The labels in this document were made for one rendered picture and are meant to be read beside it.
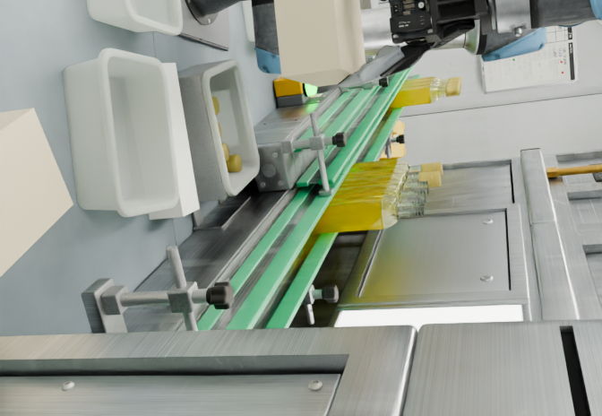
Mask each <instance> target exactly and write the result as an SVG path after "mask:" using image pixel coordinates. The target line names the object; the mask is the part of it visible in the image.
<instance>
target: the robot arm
mask: <svg viewBox="0 0 602 416"><path fill-rule="evenodd" d="M192 1H193V4H194V5H195V7H196V8H197V9H198V11H199V12H200V13H202V14H214V13H218V12H220V11H222V10H224V9H226V8H228V7H230V6H232V5H234V4H237V3H239V2H241V1H247V0H192ZM381 1H383V2H385V1H387V0H381ZM251 2H252V13H253V23H254V42H255V47H254V50H255V51H256V58H257V64H258V67H259V69H260V70H261V71H262V72H264V73H266V74H281V68H280V51H279V42H278V32H277V23H276V14H275V5H274V0H251ZM388 2H389V4H390V7H384V8H374V9H363V10H360V11H361V20H362V30H363V39H364V48H365V56H376V55H377V56H376V58H375V59H374V60H373V61H371V62H369V63H366V64H363V65H362V67H361V68H360V69H359V70H358V71H357V72H354V73H353V74H349V75H348V76H347V77H346V78H345V79H343V80H342V81H341V82H340V83H338V85H339V86H340V87H351V86H358V85H361V84H364V83H368V82H372V81H375V80H378V79H381V78H384V77H387V76H390V75H393V74H396V73H399V72H402V71H405V70H407V69H409V68H410V67H411V66H413V65H414V64H416V63H417V62H418V61H419V60H420V59H421V57H422V56H423V55H424V54H425V53H426V52H427V51H430V50H441V49H452V48H465V49H466V50H467V51H468V52H469V53H470V54H471V55H472V56H475V55H482V56H481V58H482V59H483V61H484V62H490V61H495V60H500V59H505V58H509V57H514V56H521V55H526V54H529V53H533V52H537V51H539V50H541V49H542V48H543V47H544V46H545V44H546V27H551V26H559V27H565V28H569V27H574V26H578V25H581V24H583V23H584V22H587V21H594V20H600V21H602V0H388Z"/></svg>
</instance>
